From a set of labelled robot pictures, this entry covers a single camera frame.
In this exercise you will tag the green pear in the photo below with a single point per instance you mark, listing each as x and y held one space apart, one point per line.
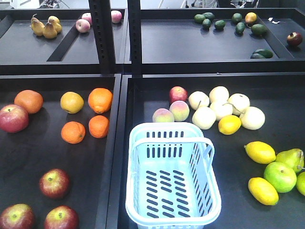
294 158

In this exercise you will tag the pink apple back middle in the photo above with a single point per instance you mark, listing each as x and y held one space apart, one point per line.
87 16

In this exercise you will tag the peach right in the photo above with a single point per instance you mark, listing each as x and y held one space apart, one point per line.
180 110

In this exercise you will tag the red apple middle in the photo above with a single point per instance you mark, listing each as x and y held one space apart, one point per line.
13 118

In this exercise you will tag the dark red apple back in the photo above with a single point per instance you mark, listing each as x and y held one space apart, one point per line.
294 39

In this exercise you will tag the pink apple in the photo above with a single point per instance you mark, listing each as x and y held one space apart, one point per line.
116 16
87 16
82 26

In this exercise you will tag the peach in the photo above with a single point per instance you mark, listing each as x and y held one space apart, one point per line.
180 110
162 115

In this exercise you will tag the red apple by peaches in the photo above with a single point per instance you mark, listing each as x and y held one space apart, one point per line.
177 93

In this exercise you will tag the large orange right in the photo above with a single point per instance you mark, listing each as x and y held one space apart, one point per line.
100 100

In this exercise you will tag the small orange lower right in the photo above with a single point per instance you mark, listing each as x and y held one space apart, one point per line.
99 126

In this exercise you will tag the avocados group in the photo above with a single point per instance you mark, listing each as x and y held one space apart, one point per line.
206 20

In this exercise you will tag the black wooden produce stand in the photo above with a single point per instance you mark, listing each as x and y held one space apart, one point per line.
175 51

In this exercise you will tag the lemon right lower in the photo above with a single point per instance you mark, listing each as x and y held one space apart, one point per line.
263 191

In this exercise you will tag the yellow brown pears group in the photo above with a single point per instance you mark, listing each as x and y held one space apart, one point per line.
49 30

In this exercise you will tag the small orange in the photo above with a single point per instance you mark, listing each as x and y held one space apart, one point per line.
73 132
99 126

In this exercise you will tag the black upright post right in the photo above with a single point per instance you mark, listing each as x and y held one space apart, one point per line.
134 10

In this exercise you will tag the small orange lower left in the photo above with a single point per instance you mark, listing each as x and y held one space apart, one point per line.
73 132

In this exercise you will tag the light blue plastic basket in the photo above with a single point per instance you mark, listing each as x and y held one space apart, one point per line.
170 178

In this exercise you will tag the orange behind middle apple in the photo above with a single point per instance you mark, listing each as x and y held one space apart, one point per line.
30 100

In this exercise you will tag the green apple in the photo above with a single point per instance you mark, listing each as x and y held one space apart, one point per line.
280 176

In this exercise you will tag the red yellow apple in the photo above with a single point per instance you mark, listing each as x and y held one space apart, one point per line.
18 216
62 217
55 183

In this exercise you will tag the yellow orange citrus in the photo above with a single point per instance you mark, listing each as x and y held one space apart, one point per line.
71 102

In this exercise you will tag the pink apple back left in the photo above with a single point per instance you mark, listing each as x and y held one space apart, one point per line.
82 26

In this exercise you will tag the lemon near white pears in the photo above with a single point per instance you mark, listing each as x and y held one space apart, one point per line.
229 124

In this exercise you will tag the white pears group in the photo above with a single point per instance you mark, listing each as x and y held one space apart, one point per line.
212 107

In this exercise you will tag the peach left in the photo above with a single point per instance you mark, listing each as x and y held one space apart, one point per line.
162 115

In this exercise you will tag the lemon right upper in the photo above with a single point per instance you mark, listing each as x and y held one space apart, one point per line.
260 152

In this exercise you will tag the pink apple back right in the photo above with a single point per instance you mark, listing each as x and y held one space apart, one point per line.
116 16

